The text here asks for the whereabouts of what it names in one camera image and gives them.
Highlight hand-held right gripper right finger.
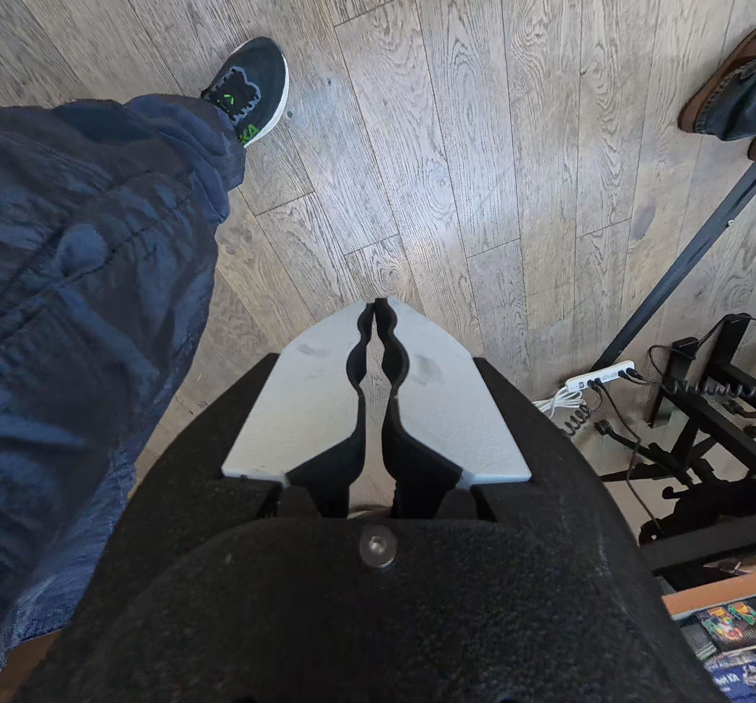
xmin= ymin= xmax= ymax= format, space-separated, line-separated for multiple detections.
xmin=376 ymin=298 xmax=533 ymax=518

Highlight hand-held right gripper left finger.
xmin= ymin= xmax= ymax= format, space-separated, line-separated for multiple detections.
xmin=221 ymin=301 xmax=375 ymax=518

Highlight black running shoe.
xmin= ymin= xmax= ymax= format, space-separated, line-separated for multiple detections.
xmin=200 ymin=36 xmax=289 ymax=149

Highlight white power strip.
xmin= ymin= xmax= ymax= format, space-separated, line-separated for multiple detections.
xmin=564 ymin=360 xmax=637 ymax=395

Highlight person's navy pants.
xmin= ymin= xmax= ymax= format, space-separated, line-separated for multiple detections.
xmin=0 ymin=95 xmax=247 ymax=652

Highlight black metal pole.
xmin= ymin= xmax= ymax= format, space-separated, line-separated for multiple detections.
xmin=591 ymin=163 xmax=756 ymax=371

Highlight white power cable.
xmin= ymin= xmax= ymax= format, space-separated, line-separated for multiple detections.
xmin=532 ymin=387 xmax=587 ymax=418

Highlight black metal stand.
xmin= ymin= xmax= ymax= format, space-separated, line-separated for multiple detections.
xmin=601 ymin=313 xmax=756 ymax=575

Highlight blue printed packet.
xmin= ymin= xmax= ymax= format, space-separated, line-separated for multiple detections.
xmin=704 ymin=649 xmax=756 ymax=703

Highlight black power cable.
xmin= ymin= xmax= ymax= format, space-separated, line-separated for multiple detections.
xmin=592 ymin=383 xmax=663 ymax=534

